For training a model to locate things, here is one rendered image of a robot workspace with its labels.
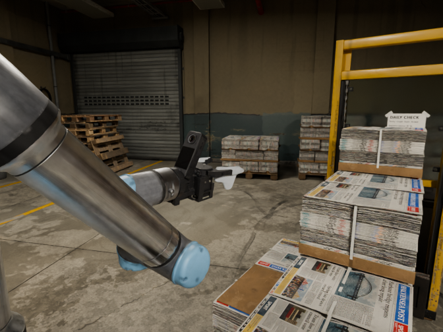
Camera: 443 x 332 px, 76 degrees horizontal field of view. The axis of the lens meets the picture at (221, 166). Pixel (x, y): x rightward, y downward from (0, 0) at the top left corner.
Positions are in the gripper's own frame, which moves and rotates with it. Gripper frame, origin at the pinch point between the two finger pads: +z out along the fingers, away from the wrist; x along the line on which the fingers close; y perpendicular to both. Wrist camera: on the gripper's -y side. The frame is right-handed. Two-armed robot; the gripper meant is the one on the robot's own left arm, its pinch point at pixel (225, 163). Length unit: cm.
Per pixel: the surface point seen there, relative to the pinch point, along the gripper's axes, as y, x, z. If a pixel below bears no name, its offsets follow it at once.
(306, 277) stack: 38.1, 20.9, 24.0
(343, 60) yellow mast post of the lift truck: -47, -26, 155
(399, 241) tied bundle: 21, 42, 40
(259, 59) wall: -95, -371, 575
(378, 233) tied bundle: 21, 36, 40
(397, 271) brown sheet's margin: 31, 44, 40
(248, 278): 65, -10, 41
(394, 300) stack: 35, 45, 29
